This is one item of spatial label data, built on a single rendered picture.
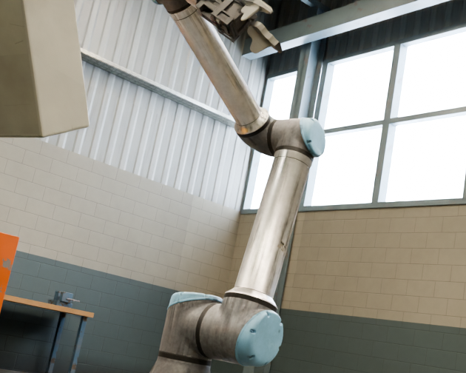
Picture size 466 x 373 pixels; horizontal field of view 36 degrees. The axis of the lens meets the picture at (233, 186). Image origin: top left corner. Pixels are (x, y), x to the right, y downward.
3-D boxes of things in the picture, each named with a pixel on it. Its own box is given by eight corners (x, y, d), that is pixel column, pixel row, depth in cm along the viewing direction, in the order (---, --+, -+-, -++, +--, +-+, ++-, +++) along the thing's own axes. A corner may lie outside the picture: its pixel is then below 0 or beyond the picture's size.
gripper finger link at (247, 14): (257, 28, 149) (237, 26, 157) (276, 9, 150) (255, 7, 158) (248, 16, 148) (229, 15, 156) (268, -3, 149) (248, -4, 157)
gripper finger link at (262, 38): (264, 67, 166) (237, 38, 164) (281, 50, 167) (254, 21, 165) (268, 66, 163) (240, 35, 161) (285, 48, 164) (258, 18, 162)
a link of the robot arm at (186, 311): (182, 354, 210) (194, 295, 214) (228, 364, 199) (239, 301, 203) (147, 348, 198) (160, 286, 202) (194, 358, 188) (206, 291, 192)
